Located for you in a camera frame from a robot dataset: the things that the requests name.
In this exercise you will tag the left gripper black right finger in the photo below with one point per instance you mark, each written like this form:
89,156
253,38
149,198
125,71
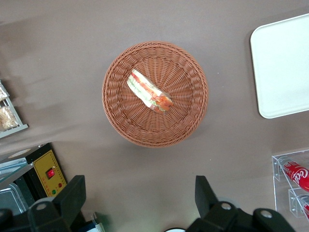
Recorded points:
217,217

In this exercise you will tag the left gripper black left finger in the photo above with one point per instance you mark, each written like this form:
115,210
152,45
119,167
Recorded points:
62,205

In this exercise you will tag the triangle sandwich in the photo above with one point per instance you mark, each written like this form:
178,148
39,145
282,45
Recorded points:
147,90

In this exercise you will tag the round brown wicker basket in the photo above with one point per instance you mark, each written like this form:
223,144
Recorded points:
178,72

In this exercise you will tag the beige plastic tray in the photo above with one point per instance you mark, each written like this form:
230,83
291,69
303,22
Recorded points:
282,70

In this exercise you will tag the black food warmer yellow panel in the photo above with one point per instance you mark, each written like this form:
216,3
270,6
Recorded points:
44,164

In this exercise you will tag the steel food pan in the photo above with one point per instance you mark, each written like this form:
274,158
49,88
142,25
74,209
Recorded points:
10,200

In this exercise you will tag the clear acrylic bottle rack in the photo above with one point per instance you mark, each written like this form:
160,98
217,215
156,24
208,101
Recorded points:
277,191

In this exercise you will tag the red cola bottle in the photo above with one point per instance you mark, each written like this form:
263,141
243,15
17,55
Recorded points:
295,172
306,208

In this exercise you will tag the grey metal snack rack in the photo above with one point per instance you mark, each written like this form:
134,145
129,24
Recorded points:
17,120

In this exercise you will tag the clear bag of fried snacks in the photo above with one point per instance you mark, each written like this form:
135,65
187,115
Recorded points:
2,91
7,118

